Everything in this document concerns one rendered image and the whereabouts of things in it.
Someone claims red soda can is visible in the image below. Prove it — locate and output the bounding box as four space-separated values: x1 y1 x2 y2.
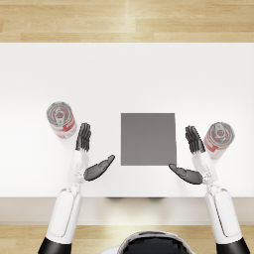
202 121 236 160
46 100 77 140

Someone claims dark grey square mat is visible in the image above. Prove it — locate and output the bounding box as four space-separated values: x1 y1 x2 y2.
120 112 178 167

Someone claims dark round robot body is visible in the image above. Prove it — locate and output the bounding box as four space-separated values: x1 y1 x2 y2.
98 230 198 254

